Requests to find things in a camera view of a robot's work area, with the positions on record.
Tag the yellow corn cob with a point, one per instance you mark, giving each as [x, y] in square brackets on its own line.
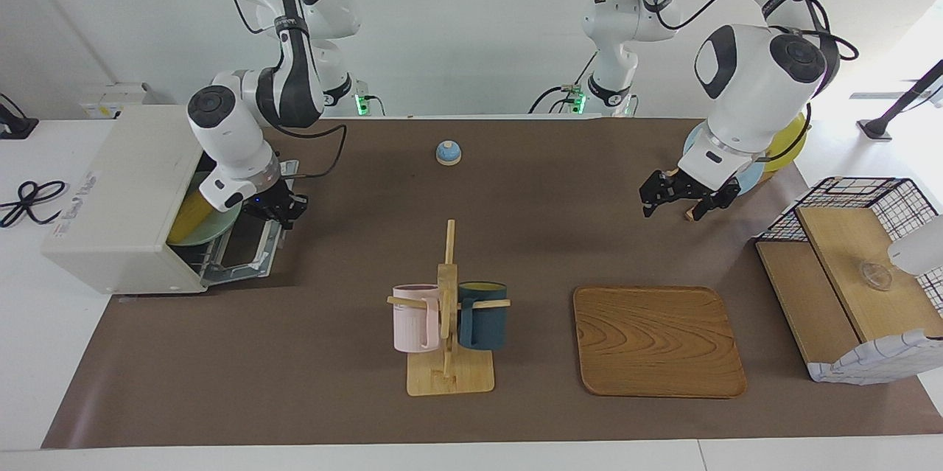
[188, 217]

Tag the dark blue mug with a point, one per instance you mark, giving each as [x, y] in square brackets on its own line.
[482, 320]

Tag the small blue lid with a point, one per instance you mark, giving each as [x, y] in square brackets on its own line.
[449, 153]

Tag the wooden two-tier shelf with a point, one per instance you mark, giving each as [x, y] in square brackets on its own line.
[847, 272]

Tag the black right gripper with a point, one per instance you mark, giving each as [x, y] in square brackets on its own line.
[276, 202]

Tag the small clear glass cup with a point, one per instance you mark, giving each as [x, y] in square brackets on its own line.
[875, 276]

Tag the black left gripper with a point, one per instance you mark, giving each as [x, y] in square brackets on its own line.
[692, 187]

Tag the white rounded object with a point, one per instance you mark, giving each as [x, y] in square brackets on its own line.
[921, 250]

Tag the light blue plate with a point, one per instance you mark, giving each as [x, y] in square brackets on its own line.
[751, 176]

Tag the wooden mug tree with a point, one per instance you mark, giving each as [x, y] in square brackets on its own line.
[449, 379]

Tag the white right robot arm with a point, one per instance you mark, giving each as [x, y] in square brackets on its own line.
[221, 132]

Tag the yellow plate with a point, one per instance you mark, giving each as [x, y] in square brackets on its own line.
[788, 143]

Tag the pale green plate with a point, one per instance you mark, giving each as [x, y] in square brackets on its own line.
[225, 224]

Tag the wooden serving tray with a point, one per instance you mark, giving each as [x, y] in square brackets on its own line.
[656, 342]

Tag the brown table mat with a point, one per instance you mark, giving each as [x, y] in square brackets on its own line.
[331, 353]

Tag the black angled stand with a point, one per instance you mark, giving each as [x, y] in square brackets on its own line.
[877, 128]

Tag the pink mug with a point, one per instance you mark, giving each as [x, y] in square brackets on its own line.
[412, 320]

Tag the cream toaster oven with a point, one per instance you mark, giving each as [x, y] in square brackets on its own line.
[118, 191]

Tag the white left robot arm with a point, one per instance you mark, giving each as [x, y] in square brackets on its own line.
[744, 80]

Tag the white box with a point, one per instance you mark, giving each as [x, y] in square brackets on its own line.
[110, 99]

